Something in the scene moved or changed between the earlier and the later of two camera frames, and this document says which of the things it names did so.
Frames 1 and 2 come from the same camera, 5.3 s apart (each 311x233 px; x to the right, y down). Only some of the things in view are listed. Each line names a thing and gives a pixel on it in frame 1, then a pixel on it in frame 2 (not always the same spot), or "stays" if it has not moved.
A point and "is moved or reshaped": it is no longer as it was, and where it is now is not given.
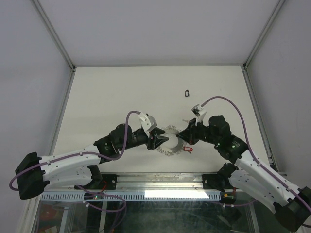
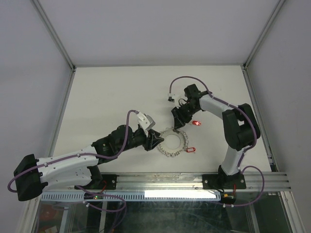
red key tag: (186, 148) is moved or reshaped
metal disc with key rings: (174, 146) stays
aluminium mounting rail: (160, 181) stays
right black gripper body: (196, 132) -> (185, 111)
